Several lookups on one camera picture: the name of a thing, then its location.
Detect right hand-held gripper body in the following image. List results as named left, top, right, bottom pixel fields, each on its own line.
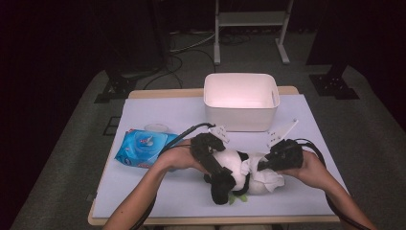
left=266, top=118, right=305, bottom=171

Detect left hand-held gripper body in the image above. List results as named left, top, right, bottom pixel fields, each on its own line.
left=190, top=125, right=231, bottom=171

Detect panda plush toy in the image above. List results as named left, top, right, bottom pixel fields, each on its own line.
left=204, top=148, right=285, bottom=205

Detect white storage bin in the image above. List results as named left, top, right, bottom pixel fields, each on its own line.
left=203, top=72, right=282, bottom=132

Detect blue wet wipes pack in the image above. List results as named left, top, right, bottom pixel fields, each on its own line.
left=114, top=124, right=180, bottom=169

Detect person's left hand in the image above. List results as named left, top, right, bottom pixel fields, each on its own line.
left=152, top=139, right=207, bottom=176

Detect person's right hand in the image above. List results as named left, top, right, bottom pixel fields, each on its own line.
left=277, top=149, right=327, bottom=190

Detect wooden table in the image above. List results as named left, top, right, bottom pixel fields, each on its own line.
left=87, top=85, right=349, bottom=226

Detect black stand base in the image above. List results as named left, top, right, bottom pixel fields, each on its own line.
left=308, top=63, right=360, bottom=101
left=94, top=61, right=139, bottom=104

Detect white metal stand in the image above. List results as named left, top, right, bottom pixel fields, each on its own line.
left=214, top=0, right=295, bottom=66

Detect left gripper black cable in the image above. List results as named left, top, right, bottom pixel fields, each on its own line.
left=129, top=122, right=216, bottom=230

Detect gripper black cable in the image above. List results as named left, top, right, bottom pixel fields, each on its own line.
left=294, top=138, right=372, bottom=230
left=129, top=122, right=216, bottom=230

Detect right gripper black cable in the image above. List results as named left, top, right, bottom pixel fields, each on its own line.
left=294, top=138, right=372, bottom=230

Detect floor cables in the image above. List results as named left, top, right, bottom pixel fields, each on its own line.
left=142, top=28, right=253, bottom=91

